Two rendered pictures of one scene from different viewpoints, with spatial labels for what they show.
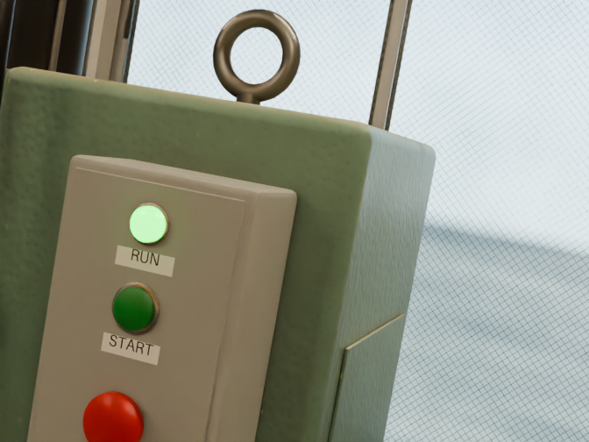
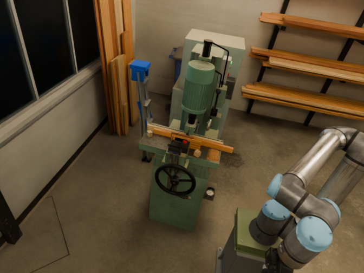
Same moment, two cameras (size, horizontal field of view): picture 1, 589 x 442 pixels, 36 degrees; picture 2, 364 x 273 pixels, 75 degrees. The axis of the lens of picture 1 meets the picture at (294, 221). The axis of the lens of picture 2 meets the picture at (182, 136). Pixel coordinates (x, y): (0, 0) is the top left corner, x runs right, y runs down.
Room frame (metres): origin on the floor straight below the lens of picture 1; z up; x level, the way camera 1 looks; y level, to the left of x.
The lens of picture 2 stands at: (0.96, 1.73, 2.01)
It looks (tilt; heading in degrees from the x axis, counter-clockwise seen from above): 37 degrees down; 261
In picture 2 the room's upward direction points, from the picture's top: 9 degrees clockwise
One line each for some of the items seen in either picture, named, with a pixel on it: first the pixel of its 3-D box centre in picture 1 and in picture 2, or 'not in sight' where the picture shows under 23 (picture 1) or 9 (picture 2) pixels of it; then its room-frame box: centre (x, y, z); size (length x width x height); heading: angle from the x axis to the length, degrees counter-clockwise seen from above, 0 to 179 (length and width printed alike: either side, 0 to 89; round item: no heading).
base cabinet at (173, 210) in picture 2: not in sight; (182, 178); (0.64, 0.20, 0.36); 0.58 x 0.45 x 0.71; 73
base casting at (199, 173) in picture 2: not in sight; (188, 145); (0.64, 0.20, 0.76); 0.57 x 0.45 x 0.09; 73
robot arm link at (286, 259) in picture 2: not in sight; (292, 252); (0.48, 1.38, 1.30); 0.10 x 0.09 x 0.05; 163
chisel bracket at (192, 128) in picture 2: not in sight; (190, 126); (0.67, 0.30, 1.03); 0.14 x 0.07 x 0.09; 73
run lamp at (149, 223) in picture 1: (147, 224); not in sight; (0.42, 0.07, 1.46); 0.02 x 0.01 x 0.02; 73
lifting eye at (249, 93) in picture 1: (255, 60); not in sight; (0.59, 0.04, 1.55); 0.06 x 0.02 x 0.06; 73
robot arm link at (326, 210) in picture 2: not in sight; (318, 215); (0.39, 1.30, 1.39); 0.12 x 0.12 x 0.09; 40
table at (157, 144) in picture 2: not in sight; (179, 151); (0.75, 0.41, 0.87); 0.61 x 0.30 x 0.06; 163
